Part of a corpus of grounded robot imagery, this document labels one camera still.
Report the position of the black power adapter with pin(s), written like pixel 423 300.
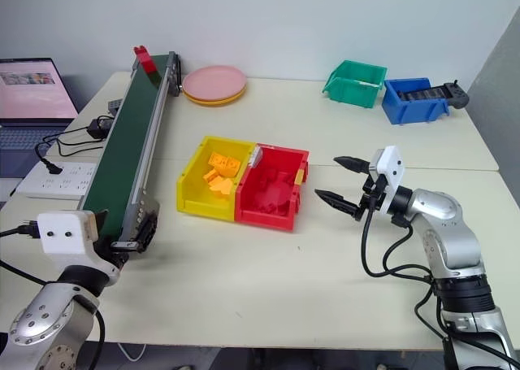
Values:
pixel 99 128

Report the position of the red toy pieces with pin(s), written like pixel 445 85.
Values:
pixel 272 195

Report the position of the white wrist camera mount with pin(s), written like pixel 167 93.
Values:
pixel 391 167
pixel 61 233

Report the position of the green conveyor belt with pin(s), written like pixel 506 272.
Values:
pixel 126 146

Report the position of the black game controller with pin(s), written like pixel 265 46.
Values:
pixel 455 93

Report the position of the white power strip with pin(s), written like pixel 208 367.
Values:
pixel 61 181

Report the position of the yellow plastic bin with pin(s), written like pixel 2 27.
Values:
pixel 203 199

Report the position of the orange flat toy block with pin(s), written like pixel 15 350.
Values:
pixel 219 185

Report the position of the red toy block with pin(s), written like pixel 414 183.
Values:
pixel 146 63

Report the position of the grey toy block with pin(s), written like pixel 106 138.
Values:
pixel 115 106

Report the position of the orange square toy block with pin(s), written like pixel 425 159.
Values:
pixel 224 163

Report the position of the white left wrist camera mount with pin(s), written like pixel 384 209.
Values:
pixel 61 233

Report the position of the open laptop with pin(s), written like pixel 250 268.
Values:
pixel 28 101

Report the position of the blue plastic bin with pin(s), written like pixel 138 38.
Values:
pixel 410 111

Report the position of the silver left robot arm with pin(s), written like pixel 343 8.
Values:
pixel 44 313

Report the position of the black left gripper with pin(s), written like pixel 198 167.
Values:
pixel 109 255

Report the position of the green plastic bin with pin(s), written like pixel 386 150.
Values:
pixel 353 95

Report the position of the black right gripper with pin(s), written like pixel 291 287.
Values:
pixel 371 197

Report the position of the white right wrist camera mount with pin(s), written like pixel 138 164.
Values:
pixel 391 167

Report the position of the yellow plate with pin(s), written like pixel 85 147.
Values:
pixel 215 101

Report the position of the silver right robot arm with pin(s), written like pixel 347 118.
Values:
pixel 447 240

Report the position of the red plastic bin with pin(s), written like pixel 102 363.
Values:
pixel 264 217

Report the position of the pink plate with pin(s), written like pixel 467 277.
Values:
pixel 214 82

